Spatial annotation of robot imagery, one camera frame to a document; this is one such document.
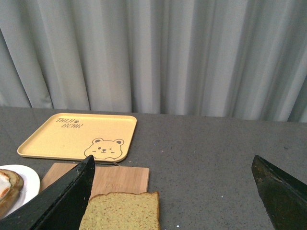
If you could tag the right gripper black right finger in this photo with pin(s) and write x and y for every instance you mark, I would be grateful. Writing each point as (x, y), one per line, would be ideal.
(284, 197)

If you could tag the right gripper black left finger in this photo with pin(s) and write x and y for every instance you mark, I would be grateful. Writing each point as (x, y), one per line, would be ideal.
(61, 206)

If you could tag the white plate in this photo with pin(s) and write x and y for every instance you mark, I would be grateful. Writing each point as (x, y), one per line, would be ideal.
(31, 185)

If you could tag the bread slice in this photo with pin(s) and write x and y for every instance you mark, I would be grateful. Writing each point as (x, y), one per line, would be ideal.
(9, 200)
(122, 211)

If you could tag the wooden cutting board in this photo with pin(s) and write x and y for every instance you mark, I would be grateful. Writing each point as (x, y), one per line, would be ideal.
(106, 179)

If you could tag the fried egg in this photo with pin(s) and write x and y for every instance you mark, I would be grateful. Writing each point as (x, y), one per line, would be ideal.
(5, 184)

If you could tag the yellow bear tray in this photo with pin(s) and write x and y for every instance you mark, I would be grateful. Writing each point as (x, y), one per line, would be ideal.
(70, 136)

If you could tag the grey curtain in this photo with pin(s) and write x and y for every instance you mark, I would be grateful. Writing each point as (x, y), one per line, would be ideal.
(245, 59)

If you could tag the metal board handle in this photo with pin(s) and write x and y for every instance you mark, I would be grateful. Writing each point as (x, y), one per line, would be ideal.
(115, 164)

